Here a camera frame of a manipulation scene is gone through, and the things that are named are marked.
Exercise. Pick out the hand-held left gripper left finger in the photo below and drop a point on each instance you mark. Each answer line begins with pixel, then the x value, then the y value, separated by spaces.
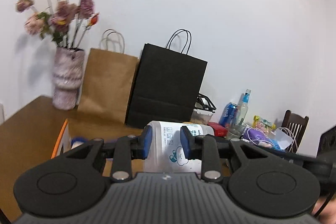
pixel 146 142

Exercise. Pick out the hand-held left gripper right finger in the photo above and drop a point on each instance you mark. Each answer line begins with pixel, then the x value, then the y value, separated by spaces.
pixel 185 142

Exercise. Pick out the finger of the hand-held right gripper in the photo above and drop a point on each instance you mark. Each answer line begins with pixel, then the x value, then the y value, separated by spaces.
pixel 296 157

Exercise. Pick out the white wet wipes pack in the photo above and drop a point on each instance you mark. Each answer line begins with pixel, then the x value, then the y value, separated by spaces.
pixel 168 145

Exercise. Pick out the white paper bag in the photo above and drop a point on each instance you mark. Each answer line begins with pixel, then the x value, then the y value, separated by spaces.
pixel 286 138

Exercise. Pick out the dark wooden chair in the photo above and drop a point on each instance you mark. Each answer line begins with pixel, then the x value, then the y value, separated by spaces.
pixel 296 124

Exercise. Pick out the clear container with clip lid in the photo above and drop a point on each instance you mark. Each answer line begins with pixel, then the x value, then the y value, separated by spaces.
pixel 202 112

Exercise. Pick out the small red box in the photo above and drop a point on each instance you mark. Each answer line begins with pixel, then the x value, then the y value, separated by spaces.
pixel 218 129

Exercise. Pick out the purple packet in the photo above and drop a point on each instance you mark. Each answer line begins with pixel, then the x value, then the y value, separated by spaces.
pixel 256 136

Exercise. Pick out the yellow snack packet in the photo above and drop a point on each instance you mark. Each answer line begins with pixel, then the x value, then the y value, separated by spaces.
pixel 263 123

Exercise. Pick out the blue drink can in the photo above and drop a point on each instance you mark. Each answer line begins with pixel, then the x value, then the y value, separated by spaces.
pixel 227 113

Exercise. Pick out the glass cup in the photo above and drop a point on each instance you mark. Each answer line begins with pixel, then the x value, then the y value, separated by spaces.
pixel 235 130

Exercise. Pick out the black paper bag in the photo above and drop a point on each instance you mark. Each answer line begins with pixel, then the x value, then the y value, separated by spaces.
pixel 165 87

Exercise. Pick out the clear plastic bottle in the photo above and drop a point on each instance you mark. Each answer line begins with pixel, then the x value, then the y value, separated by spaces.
pixel 241 111

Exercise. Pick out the brown paper bag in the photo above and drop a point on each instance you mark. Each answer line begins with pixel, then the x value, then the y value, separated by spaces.
pixel 107 87

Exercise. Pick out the blue bottle cap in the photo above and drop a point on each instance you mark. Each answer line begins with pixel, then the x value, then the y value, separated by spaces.
pixel 78 139

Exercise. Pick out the pink mottled vase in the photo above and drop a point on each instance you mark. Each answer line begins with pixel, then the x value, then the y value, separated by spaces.
pixel 67 79

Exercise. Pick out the dried pink roses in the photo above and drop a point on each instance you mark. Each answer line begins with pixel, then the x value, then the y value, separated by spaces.
pixel 63 1

